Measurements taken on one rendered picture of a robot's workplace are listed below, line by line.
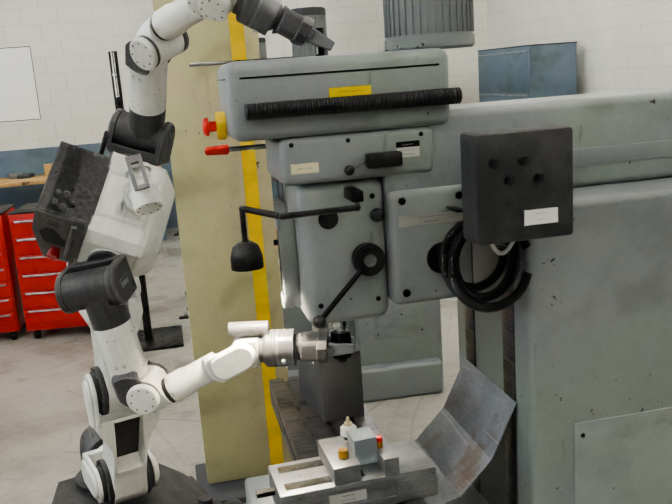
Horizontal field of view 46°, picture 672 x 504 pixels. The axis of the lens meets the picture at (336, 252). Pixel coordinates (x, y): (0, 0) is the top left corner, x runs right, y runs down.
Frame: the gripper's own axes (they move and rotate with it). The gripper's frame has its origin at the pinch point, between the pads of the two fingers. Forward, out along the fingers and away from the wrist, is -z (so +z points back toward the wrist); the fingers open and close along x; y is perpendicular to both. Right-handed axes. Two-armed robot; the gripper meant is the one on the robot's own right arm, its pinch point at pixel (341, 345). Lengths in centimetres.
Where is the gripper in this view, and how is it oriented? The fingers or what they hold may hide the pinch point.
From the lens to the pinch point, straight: 190.1
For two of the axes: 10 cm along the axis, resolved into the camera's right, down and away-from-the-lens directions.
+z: -10.0, 0.5, 0.6
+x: 0.4, -2.2, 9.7
